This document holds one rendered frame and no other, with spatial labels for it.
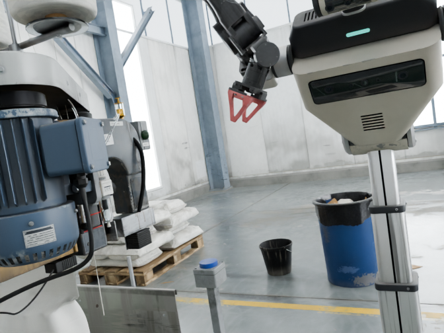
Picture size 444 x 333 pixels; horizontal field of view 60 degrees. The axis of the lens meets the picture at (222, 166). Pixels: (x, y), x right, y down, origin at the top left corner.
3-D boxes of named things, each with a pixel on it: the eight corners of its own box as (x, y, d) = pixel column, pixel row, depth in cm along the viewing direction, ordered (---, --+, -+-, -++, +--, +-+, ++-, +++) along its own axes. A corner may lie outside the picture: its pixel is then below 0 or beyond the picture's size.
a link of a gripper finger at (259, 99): (227, 117, 104) (239, 84, 102) (236, 117, 111) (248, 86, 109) (250, 126, 102) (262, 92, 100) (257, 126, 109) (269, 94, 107)
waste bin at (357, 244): (388, 266, 317) (378, 189, 313) (384, 293, 271) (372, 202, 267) (329, 265, 339) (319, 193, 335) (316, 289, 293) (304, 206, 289)
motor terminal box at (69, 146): (114, 180, 71) (104, 118, 71) (95, 188, 61) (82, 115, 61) (71, 187, 72) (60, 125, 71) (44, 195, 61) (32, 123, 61)
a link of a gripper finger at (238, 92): (217, 116, 98) (230, 80, 96) (227, 117, 104) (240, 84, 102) (241, 126, 96) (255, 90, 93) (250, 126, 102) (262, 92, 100)
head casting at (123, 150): (151, 207, 117) (135, 110, 115) (91, 229, 95) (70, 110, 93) (80, 212, 131) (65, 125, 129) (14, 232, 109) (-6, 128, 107)
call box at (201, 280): (227, 278, 127) (224, 261, 127) (217, 288, 120) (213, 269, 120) (207, 277, 131) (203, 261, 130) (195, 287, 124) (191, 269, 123)
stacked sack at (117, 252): (177, 240, 413) (175, 226, 412) (140, 261, 354) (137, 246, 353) (144, 241, 432) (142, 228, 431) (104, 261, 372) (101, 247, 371)
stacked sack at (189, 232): (205, 235, 468) (204, 222, 467) (176, 253, 409) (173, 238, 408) (176, 236, 488) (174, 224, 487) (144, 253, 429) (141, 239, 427)
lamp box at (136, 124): (150, 148, 120) (146, 120, 119) (142, 150, 116) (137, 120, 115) (132, 152, 123) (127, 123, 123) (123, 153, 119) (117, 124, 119)
